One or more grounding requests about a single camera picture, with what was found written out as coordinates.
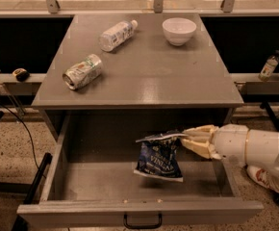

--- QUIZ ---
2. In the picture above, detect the grey cabinet with tabletop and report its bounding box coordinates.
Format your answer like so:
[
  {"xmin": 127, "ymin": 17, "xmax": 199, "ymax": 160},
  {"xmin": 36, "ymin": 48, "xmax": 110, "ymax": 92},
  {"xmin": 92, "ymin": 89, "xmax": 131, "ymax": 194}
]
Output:
[{"xmin": 31, "ymin": 13, "xmax": 245, "ymax": 141}]

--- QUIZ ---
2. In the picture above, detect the white ceramic bowl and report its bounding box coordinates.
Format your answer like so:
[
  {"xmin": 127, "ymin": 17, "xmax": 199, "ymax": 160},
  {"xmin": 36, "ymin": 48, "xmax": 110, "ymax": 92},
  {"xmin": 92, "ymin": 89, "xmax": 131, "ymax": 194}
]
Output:
[{"xmin": 163, "ymin": 17, "xmax": 197, "ymax": 46}]

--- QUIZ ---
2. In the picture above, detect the clear plastic water bottle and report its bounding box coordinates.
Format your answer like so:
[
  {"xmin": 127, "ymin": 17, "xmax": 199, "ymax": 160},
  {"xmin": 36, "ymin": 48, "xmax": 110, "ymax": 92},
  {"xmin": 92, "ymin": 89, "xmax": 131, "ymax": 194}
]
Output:
[{"xmin": 99, "ymin": 20, "xmax": 139, "ymax": 52}]

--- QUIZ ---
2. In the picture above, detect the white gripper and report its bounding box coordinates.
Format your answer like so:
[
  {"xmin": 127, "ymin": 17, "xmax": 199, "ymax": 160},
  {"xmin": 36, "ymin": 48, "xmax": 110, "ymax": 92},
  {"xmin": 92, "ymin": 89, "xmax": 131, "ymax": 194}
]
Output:
[{"xmin": 181, "ymin": 124, "xmax": 249, "ymax": 166}]

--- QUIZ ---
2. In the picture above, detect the black yellow tape measure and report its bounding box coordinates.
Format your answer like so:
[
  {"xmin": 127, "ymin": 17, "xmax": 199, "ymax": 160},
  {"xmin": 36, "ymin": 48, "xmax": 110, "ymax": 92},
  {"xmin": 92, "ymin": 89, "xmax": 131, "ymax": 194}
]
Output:
[{"xmin": 13, "ymin": 68, "xmax": 30, "ymax": 82}]

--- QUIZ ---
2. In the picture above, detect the small glass bottle on ledge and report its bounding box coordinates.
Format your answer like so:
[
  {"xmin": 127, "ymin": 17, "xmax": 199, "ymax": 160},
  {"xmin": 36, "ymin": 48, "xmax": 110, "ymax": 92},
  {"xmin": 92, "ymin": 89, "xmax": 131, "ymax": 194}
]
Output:
[{"xmin": 258, "ymin": 50, "xmax": 279, "ymax": 81}]

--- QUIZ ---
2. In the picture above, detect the open grey top drawer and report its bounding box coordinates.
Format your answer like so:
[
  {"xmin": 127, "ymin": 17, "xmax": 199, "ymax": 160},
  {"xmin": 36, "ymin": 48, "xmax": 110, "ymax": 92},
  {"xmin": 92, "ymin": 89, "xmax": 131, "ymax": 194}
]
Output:
[{"xmin": 17, "ymin": 110, "xmax": 263, "ymax": 228}]

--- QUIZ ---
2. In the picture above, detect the black stand leg left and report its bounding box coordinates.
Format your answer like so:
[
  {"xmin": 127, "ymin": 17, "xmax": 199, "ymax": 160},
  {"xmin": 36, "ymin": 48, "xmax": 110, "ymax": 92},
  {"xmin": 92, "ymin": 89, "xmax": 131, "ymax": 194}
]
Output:
[{"xmin": 11, "ymin": 153, "xmax": 52, "ymax": 231}]

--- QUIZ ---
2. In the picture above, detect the white red robot base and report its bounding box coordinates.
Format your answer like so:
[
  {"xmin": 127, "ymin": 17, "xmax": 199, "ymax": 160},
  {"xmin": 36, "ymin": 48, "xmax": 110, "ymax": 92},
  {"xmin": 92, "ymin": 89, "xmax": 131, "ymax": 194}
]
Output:
[{"xmin": 246, "ymin": 166, "xmax": 279, "ymax": 193}]

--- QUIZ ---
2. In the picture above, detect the black drawer handle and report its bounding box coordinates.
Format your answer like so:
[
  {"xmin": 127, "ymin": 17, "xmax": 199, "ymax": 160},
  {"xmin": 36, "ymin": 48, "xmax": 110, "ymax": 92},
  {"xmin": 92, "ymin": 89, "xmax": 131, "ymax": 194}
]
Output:
[{"xmin": 123, "ymin": 214, "xmax": 163, "ymax": 230}]

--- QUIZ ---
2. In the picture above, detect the crushed silver soda can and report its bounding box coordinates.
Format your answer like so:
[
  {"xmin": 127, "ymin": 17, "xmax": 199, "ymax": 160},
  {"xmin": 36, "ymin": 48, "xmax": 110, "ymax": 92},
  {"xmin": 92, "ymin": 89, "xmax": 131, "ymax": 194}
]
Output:
[{"xmin": 63, "ymin": 54, "xmax": 103, "ymax": 90}]

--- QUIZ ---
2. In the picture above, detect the black cable left floor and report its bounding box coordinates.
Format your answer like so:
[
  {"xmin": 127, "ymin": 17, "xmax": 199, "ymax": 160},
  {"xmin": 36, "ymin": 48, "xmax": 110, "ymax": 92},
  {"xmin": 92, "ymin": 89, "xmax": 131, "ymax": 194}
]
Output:
[{"xmin": 0, "ymin": 103, "xmax": 47, "ymax": 179}]

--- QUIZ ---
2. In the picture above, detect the blue Kettle chip bag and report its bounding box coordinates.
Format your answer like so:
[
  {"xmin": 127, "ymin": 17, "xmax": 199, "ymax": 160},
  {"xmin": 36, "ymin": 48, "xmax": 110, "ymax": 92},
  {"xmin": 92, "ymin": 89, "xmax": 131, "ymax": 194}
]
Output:
[{"xmin": 134, "ymin": 131, "xmax": 186, "ymax": 182}]

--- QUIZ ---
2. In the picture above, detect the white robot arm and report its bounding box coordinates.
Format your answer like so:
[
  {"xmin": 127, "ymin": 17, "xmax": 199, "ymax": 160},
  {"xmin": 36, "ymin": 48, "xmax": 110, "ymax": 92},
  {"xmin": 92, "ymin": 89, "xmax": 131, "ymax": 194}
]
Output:
[{"xmin": 180, "ymin": 124, "xmax": 279, "ymax": 177}]

